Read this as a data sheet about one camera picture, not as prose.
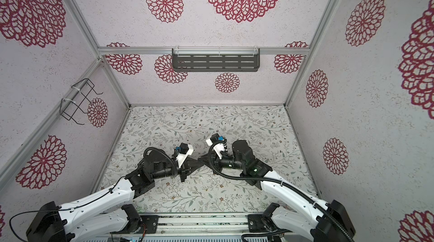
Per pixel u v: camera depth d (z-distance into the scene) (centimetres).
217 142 59
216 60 98
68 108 72
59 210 43
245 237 65
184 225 75
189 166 65
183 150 60
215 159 62
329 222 39
